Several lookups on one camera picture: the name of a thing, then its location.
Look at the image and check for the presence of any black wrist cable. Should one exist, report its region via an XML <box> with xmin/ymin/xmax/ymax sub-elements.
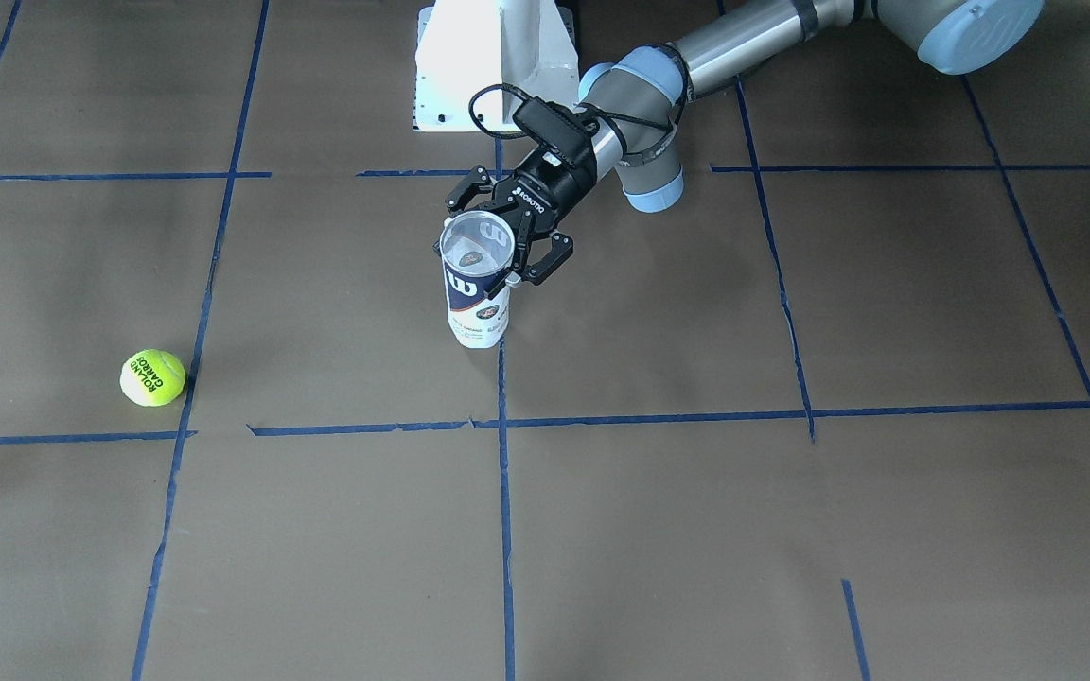
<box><xmin>467</xmin><ymin>82</ymin><xmax>682</xmax><ymax>154</ymax></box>

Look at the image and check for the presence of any grey robot arm holding can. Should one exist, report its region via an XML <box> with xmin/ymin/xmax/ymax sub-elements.
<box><xmin>413</xmin><ymin>1</ymin><xmax>1044</xmax><ymax>297</ymax></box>

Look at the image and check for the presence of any yellow Roland Garros tennis ball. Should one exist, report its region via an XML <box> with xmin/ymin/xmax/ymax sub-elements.
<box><xmin>118</xmin><ymin>349</ymin><xmax>187</xmax><ymax>408</ymax></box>

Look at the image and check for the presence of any clear tennis ball can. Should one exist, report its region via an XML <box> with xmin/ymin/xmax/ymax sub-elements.
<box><xmin>438</xmin><ymin>210</ymin><xmax>514</xmax><ymax>349</ymax></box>

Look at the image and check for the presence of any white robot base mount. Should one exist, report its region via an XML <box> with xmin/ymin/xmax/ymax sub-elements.
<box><xmin>413</xmin><ymin>1</ymin><xmax>580</xmax><ymax>132</ymax></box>

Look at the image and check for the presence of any black gripper can side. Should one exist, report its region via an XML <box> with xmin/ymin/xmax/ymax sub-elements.
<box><xmin>432</xmin><ymin>144</ymin><xmax>598</xmax><ymax>288</ymax></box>

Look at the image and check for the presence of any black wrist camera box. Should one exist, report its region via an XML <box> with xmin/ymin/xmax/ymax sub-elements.
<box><xmin>512</xmin><ymin>96</ymin><xmax>596</xmax><ymax>169</ymax></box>

